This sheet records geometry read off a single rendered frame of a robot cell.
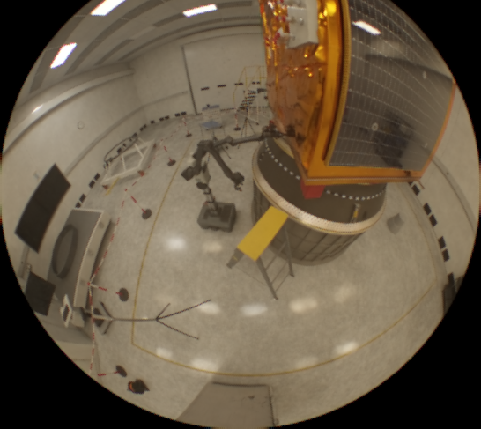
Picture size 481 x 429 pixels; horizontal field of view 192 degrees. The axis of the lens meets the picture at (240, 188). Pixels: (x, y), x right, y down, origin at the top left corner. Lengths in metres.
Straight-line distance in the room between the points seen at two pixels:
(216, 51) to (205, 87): 2.33
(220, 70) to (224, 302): 9.42
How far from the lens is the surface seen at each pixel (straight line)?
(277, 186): 1.54
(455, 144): 5.94
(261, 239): 0.95
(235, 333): 2.50
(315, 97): 0.72
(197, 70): 9.26
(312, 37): 0.74
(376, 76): 0.82
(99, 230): 4.27
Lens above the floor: 2.40
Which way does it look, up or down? 47 degrees down
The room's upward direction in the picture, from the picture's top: 8 degrees counter-clockwise
